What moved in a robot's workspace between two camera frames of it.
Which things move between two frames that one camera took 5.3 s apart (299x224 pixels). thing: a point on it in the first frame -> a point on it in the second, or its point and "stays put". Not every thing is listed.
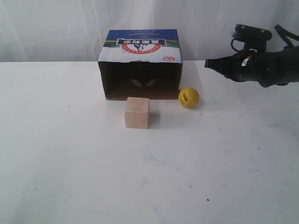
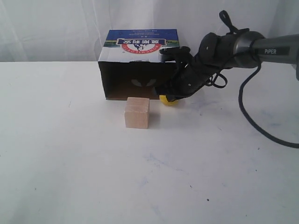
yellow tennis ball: [188, 97] -> [164, 100]
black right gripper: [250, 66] -> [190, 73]
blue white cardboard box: [145, 63] stays put
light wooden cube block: [137, 113] stays put
